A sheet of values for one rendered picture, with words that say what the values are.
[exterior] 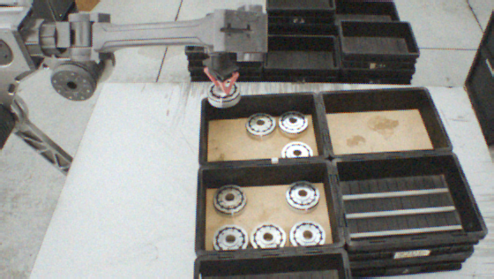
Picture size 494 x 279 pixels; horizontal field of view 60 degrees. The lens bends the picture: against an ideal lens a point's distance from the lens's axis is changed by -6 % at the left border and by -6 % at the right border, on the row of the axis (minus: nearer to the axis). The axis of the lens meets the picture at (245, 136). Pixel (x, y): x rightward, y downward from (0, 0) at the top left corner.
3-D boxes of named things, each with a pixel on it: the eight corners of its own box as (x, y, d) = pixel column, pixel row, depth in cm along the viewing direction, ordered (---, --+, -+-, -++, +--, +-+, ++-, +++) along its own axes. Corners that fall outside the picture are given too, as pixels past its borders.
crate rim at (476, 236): (345, 251, 118) (346, 246, 116) (329, 163, 138) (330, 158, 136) (487, 239, 117) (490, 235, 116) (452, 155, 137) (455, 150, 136)
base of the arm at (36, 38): (44, 49, 104) (26, 5, 95) (75, 48, 103) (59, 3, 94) (31, 71, 98) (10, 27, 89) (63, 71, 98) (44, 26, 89)
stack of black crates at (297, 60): (264, 114, 260) (263, 68, 235) (265, 79, 280) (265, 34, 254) (334, 115, 257) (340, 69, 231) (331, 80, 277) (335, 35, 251)
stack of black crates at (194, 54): (194, 114, 263) (183, 52, 229) (201, 79, 283) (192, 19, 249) (264, 115, 260) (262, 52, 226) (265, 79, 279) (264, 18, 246)
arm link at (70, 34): (49, 22, 93) (50, 47, 94) (93, 20, 92) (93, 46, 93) (69, 25, 102) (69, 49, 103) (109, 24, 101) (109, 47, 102)
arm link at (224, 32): (240, -2, 75) (239, 57, 77) (272, 7, 87) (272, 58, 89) (59, 14, 95) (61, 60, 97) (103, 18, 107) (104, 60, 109)
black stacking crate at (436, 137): (326, 181, 145) (330, 159, 137) (315, 115, 165) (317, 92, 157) (444, 173, 145) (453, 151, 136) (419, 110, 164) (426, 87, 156)
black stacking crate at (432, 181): (341, 266, 125) (347, 247, 117) (327, 182, 145) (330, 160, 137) (474, 255, 125) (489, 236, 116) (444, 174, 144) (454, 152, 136)
